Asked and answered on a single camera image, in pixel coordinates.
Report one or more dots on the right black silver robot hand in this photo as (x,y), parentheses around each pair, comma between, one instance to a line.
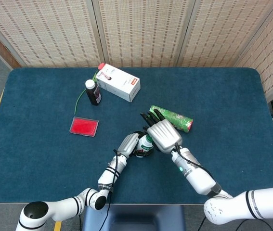
(164,134)

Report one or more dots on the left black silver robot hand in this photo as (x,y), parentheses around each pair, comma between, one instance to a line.
(127,144)

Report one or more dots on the white plastic milk drink bottle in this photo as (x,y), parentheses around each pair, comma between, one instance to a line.
(143,146)

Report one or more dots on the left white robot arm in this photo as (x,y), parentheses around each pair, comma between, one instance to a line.
(106,176)

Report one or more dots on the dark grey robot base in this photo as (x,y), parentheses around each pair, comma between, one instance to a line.
(138,219)

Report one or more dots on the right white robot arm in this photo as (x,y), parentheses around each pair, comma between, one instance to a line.
(198,178)

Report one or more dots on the dark juice bottle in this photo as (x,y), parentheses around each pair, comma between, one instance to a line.
(94,95)

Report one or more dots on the green printed wrapped roll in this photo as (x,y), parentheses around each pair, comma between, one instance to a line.
(179,120)

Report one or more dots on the red ink pad clear case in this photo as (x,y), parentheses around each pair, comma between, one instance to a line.
(83,126)

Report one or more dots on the white cardboard box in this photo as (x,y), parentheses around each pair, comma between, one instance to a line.
(119,84)

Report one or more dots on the blue felt table cover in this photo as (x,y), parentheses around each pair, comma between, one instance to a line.
(42,156)

